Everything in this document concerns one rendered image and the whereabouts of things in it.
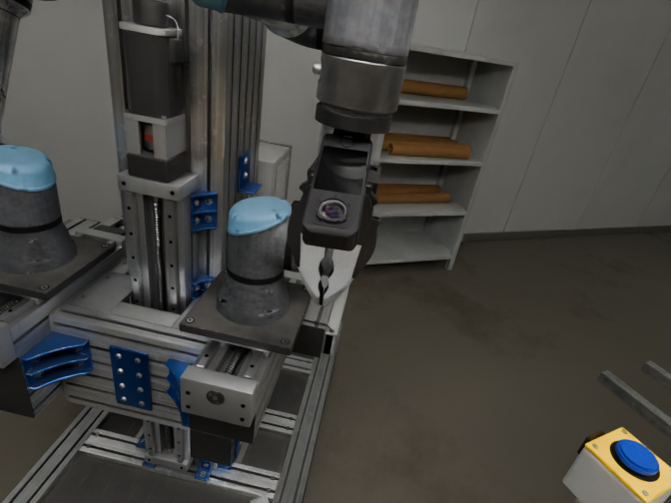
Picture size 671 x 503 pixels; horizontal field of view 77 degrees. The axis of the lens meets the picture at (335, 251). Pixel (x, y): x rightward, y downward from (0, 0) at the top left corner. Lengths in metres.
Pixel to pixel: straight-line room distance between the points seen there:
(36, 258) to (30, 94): 1.86
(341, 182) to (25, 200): 0.77
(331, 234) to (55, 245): 0.81
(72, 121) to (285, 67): 1.25
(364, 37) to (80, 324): 0.87
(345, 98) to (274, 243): 0.45
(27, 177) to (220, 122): 0.38
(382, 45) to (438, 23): 2.90
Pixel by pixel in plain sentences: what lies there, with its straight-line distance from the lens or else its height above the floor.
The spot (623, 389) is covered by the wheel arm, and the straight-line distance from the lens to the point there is 1.41.
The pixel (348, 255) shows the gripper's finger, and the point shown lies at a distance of 0.43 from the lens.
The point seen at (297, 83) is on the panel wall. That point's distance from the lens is 2.88.
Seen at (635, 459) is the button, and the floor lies 1.23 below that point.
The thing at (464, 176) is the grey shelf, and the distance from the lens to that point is 3.37.
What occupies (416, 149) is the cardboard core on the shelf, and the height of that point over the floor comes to 0.95.
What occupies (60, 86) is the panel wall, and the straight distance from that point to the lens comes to 2.81.
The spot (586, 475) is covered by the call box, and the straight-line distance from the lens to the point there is 0.60.
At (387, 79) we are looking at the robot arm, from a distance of 0.38.
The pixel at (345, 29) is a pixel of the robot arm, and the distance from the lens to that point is 0.37.
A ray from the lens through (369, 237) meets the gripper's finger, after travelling 0.42.
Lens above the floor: 1.58
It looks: 28 degrees down
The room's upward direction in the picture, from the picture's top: 10 degrees clockwise
